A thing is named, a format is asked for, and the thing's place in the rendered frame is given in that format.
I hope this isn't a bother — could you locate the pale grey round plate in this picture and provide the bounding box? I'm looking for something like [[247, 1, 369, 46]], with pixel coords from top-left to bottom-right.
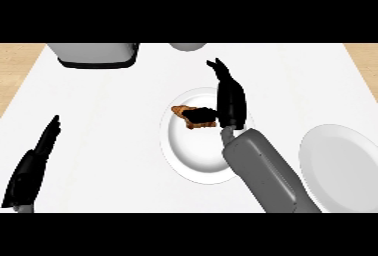
[[298, 123, 378, 214]]

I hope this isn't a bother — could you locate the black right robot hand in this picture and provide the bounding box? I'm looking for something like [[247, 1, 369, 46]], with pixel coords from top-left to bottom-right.
[[180, 57, 248, 131]]

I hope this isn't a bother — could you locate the grey appliance with dark base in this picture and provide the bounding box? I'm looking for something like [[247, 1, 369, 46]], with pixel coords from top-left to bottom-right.
[[46, 43, 142, 70]]

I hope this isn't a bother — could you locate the brown croissant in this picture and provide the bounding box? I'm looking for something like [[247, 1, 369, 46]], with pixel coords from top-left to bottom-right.
[[170, 104, 219, 130]]

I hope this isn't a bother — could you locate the white oval plate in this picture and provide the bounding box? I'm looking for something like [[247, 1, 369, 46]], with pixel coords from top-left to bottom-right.
[[158, 87, 255, 185]]

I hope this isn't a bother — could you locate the pale grey rounded object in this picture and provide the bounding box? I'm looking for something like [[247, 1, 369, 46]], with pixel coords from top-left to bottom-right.
[[168, 43, 208, 52]]

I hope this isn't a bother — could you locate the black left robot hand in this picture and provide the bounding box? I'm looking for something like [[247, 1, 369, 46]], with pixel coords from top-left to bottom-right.
[[0, 114, 64, 209]]

